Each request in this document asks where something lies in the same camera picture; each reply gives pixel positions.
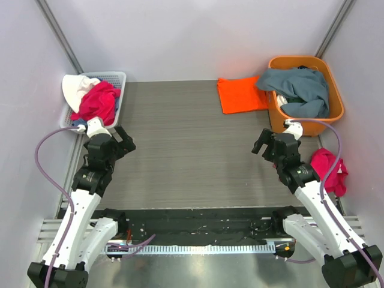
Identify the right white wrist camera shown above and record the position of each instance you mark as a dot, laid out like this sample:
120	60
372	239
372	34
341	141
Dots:
295	127

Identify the pink shirt on table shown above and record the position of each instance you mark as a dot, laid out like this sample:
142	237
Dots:
321	161

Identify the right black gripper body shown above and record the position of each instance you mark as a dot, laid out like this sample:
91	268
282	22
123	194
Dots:
268	147

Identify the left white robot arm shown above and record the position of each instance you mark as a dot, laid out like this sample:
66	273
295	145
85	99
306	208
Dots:
72	253

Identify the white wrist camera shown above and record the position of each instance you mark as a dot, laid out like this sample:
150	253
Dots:
95	127
295	127

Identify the grey-blue t shirt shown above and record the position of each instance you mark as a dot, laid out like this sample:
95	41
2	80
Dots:
306	91

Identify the pink shirt in basket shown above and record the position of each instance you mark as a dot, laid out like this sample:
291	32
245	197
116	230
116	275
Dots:
100	102

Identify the blue cloth in basket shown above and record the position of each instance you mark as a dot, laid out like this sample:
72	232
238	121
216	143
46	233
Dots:
79	122

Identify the white cloth in basket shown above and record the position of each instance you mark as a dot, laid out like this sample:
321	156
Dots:
75	87

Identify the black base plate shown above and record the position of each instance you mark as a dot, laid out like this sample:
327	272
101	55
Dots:
199	226

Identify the white slotted cable duct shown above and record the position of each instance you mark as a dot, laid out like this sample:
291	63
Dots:
268	248

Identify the white garment in tub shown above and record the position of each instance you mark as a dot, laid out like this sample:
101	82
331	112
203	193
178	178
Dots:
281	100

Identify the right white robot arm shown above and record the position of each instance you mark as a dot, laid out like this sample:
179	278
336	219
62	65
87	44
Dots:
344	257

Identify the white perforated basket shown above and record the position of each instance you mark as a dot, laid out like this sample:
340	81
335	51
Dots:
116	78

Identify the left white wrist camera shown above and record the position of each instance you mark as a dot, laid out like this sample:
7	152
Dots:
95	127

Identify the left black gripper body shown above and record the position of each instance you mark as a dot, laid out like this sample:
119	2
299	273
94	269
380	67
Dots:
119	144

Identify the folded orange t shirt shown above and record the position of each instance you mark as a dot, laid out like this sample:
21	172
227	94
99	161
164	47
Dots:
241	95

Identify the orange plastic tub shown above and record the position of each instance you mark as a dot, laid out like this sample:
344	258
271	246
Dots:
276	116

